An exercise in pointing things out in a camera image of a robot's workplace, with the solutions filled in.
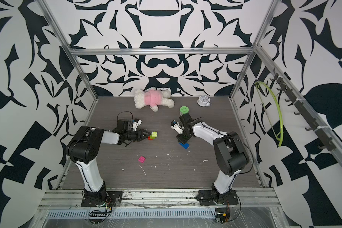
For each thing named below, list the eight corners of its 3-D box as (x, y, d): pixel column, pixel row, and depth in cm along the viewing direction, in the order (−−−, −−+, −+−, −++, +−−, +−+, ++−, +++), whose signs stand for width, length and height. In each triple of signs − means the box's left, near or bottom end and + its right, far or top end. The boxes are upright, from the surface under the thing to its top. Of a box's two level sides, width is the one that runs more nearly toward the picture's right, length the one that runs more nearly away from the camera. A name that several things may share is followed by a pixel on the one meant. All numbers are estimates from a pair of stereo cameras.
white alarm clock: (198, 106, 115) (198, 104, 113) (196, 97, 121) (197, 95, 119) (210, 106, 115) (211, 104, 113) (208, 97, 121) (209, 95, 119)
